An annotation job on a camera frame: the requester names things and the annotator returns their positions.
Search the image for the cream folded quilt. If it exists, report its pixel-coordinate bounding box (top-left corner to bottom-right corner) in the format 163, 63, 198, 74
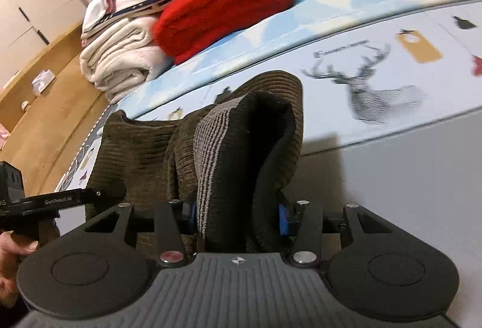
79, 17, 178, 105

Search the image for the beige wardrobe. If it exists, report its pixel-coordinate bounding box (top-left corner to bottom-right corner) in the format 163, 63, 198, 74
0, 0, 92, 96

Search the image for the wooden bed frame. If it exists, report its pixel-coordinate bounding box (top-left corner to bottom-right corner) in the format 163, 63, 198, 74
0, 20, 111, 209

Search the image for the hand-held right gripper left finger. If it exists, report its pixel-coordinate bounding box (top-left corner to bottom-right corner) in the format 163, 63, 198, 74
83, 200, 199, 268

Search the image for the blue deer print bedsheet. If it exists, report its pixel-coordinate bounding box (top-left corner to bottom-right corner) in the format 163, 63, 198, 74
120, 0, 482, 122

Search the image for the red knitted blanket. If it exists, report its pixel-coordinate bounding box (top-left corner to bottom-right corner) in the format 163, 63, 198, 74
153, 0, 295, 65

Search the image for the deer printed bed sheet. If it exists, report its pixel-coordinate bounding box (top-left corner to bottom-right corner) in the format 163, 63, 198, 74
56, 4, 482, 276

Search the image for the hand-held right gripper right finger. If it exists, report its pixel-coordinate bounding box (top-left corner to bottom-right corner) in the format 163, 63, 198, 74
277, 200, 393, 268

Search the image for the person's left hand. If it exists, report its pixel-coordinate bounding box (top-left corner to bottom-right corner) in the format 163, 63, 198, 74
0, 230, 39, 299

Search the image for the white crumpled packet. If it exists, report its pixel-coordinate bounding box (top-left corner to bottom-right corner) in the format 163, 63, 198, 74
32, 72, 57, 93

